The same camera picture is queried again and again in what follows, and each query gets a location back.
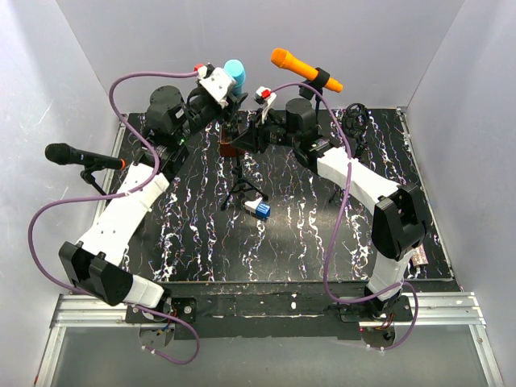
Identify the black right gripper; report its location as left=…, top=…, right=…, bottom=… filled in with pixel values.
left=231, top=108, right=299, bottom=155

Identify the blue microphone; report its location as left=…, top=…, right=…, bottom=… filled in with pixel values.
left=223, top=59, right=246, bottom=95

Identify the black tripod stand blue mic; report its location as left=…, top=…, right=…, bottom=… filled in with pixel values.
left=220, top=116, right=270, bottom=212

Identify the blue white toy block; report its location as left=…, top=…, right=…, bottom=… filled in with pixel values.
left=243, top=198, right=271, bottom=219

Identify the black shock mount tripod stand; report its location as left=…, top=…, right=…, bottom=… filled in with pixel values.
left=340, top=102, right=370, bottom=160

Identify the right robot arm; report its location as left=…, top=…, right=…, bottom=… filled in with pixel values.
left=231, top=98, right=431, bottom=321

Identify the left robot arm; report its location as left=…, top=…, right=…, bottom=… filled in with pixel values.
left=59, top=85, right=247, bottom=323

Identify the black round base mic stand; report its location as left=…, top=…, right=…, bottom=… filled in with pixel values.
left=298, top=67, right=330, bottom=123

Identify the black microphone orange tip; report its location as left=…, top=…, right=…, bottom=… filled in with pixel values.
left=44, top=143, right=126, bottom=170

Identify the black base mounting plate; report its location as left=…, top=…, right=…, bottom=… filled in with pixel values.
left=124, top=281, right=416, bottom=342

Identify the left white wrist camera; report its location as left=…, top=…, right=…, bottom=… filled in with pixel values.
left=194, top=63, right=236, bottom=109

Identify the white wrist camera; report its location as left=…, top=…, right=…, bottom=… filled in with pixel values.
left=194, top=63, right=236, bottom=109
left=253, top=86, right=277, bottom=124

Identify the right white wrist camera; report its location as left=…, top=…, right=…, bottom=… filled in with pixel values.
left=253, top=86, right=277, bottom=124

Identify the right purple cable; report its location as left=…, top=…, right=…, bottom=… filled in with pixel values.
left=269, top=82, right=418, bottom=352

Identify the purple cable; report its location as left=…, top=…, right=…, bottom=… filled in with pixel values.
left=27, top=71, right=202, bottom=366
left=269, top=82, right=418, bottom=352

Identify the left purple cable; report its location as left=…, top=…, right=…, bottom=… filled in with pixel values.
left=27, top=71, right=202, bottom=366

